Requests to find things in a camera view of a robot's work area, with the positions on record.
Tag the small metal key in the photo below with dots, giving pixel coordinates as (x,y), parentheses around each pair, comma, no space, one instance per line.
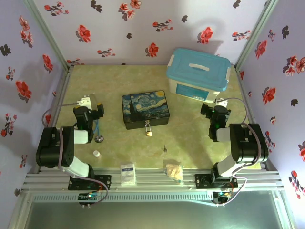
(165,148)

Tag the brass padlock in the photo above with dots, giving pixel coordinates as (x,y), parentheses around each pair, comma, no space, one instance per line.
(149,132)

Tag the blue stethoscope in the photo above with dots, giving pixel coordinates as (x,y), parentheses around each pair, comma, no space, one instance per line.
(99,138)

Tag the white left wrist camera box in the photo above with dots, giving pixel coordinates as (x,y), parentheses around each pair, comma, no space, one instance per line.
(84,102)

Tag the plastic bag of beige cotton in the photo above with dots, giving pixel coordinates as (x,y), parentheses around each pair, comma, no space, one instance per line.
(174,171)

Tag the small white bottle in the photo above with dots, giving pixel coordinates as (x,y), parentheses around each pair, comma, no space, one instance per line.
(97,153)

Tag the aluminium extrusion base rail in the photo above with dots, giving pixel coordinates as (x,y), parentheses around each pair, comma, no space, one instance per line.
(155,177)

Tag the starry night print box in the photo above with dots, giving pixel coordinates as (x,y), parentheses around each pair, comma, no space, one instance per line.
(145,107)

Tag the storage box with blue lid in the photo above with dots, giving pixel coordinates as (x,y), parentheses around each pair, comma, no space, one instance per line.
(197,71)

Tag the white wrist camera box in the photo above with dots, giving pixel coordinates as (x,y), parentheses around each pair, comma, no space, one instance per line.
(84,102)
(222,102)

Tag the grey metal panel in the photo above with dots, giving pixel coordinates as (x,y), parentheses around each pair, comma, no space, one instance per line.
(152,215)

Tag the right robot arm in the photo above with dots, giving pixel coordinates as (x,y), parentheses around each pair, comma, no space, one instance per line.
(247,143)

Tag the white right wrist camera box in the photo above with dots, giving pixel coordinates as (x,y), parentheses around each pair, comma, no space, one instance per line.
(222,102)

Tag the clear packet with white label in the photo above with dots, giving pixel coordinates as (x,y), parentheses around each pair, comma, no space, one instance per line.
(128,174)

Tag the aluminium frame post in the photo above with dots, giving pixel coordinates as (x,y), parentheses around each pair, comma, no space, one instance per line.
(255,35)
(47,35)

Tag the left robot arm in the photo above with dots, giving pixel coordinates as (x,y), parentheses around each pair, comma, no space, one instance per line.
(54,148)

